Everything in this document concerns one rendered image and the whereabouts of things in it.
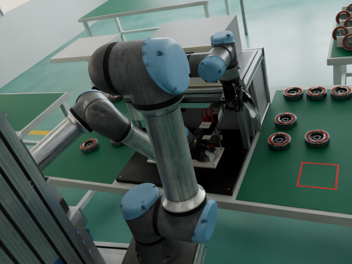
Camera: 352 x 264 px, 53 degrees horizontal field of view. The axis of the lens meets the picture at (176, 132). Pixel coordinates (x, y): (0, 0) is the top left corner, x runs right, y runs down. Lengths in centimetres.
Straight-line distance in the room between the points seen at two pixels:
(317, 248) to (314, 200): 82
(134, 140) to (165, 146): 49
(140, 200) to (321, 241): 161
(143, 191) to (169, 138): 26
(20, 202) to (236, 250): 175
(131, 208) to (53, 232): 20
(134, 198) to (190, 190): 19
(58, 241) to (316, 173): 116
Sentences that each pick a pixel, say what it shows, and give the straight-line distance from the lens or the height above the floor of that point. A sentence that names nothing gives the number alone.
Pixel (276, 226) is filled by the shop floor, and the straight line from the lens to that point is 247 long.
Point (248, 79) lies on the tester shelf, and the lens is 173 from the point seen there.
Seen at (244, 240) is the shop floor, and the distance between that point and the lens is 242.
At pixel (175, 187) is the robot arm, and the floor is 134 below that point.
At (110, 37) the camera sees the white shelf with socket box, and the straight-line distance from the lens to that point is 259.
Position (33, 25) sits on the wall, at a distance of 732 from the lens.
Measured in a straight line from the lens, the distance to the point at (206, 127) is 178.
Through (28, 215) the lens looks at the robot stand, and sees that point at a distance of 84.
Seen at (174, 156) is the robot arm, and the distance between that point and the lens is 80.
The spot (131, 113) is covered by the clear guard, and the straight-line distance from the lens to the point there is 180.
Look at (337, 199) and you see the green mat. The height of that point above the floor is 75.
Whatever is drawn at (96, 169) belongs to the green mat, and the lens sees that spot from 208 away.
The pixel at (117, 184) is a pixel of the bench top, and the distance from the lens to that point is 191.
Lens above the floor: 190
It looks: 33 degrees down
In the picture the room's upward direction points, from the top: 17 degrees counter-clockwise
